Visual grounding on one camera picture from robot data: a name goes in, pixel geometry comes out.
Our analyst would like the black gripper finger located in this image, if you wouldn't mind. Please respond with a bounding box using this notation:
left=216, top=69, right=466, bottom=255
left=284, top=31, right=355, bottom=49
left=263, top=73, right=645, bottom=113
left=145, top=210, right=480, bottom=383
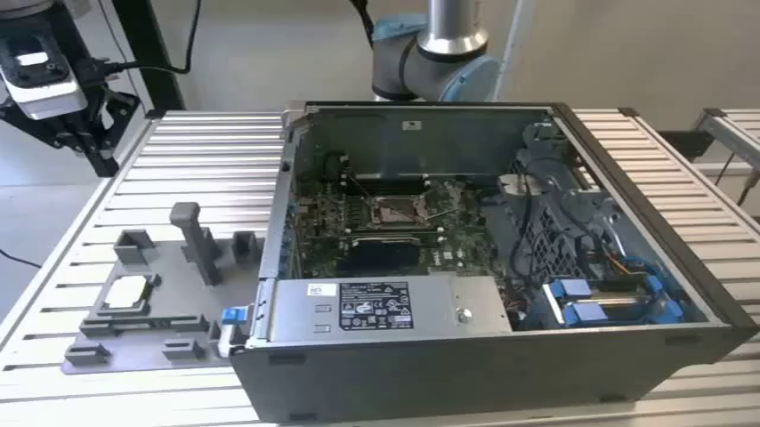
left=93, top=90, right=144, bottom=179
left=0, top=104, right=106, bottom=178

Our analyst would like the silver CPU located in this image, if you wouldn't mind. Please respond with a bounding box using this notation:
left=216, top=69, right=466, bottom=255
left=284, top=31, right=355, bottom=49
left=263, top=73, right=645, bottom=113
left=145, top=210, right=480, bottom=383
left=101, top=275, right=149, bottom=310

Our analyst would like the black RAM slot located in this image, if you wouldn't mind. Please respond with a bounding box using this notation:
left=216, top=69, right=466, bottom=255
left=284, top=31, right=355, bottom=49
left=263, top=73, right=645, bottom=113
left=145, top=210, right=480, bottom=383
left=353, top=174, right=429, bottom=195
left=348, top=226, right=444, bottom=238

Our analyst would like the CPU socket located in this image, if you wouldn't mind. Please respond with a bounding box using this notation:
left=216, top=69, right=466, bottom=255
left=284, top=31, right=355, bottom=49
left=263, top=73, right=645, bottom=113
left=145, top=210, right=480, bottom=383
left=369, top=195, right=429, bottom=227

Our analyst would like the grey parts rack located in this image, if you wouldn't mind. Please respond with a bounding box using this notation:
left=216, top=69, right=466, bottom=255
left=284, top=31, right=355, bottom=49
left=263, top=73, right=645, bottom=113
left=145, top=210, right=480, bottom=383
left=61, top=202, right=268, bottom=375

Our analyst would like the green RAM stick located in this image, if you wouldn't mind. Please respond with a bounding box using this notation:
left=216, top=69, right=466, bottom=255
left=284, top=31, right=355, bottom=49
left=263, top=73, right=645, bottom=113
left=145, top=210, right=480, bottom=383
left=109, top=316, right=202, bottom=332

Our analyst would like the silver power supply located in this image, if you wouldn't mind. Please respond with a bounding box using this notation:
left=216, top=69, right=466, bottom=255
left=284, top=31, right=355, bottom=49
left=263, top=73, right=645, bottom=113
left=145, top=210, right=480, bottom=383
left=263, top=275, right=515, bottom=347

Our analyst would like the black graphics card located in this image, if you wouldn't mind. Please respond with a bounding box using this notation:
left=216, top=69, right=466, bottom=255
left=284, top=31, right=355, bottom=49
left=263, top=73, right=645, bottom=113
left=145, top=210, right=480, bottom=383
left=336, top=235, right=423, bottom=273

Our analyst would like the green motherboard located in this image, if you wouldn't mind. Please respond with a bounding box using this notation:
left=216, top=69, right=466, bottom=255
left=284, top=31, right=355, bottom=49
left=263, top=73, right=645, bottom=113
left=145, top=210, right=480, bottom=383
left=293, top=175, right=512, bottom=280

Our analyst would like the grey blue drive cage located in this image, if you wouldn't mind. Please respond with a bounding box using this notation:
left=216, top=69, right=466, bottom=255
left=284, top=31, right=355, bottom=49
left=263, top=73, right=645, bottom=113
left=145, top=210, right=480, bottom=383
left=491, top=122, right=711, bottom=331

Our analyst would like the black open PC case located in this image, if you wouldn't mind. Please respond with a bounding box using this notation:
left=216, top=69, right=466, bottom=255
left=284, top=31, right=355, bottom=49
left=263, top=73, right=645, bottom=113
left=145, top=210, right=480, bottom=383
left=228, top=100, right=760, bottom=423

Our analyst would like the hard disk in blue carrier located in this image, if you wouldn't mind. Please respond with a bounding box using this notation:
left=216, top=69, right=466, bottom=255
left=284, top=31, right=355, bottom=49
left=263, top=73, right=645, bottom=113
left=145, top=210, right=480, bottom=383
left=556, top=297, right=659, bottom=326

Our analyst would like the metal slatted side table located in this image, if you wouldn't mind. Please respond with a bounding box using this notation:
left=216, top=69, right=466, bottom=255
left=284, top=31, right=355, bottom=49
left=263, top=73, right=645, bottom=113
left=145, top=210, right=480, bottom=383
left=693, top=106, right=760, bottom=214

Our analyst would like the black camera cable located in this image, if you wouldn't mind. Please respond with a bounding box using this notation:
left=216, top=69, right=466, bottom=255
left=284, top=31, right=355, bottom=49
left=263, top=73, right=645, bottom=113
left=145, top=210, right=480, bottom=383
left=76, top=0, right=202, bottom=85

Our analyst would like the black floor cable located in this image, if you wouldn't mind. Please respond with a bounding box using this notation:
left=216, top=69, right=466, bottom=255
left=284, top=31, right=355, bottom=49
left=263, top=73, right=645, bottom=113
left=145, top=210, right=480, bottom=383
left=0, top=247, right=39, bottom=269

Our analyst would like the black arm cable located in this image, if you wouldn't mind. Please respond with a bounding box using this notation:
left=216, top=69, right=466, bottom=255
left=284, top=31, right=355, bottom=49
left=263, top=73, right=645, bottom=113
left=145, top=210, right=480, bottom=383
left=347, top=0, right=379, bottom=48

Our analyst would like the black wire in case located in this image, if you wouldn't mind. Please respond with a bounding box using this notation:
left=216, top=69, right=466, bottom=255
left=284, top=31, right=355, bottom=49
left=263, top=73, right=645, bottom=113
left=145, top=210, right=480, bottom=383
left=510, top=175, right=539, bottom=286

